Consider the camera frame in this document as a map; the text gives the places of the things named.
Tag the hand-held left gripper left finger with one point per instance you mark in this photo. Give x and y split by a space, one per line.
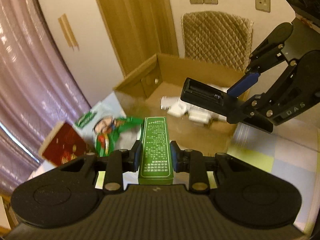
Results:
137 155

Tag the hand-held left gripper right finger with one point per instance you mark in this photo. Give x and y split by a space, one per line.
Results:
174 156

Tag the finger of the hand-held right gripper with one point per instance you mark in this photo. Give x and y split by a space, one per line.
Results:
260 120
243 85

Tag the green medicine box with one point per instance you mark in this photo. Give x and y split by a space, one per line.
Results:
156 150

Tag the black remote control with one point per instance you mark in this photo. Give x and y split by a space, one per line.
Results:
200 95

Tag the large white medicine box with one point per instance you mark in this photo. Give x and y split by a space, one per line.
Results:
200 117

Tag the brown cardboard box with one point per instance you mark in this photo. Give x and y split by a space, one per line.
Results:
175 67

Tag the desktop with checked tablecloth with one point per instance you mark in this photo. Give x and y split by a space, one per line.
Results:
287 155

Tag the green snack bag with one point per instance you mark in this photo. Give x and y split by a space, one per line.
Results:
107 130

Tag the red gift box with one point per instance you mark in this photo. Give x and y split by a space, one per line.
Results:
65 145

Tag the wooden door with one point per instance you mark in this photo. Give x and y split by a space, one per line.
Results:
135 25

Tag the mauve curtain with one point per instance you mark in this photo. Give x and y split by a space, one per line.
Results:
30 67

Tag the wooden wall strips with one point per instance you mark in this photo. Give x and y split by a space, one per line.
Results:
68 32

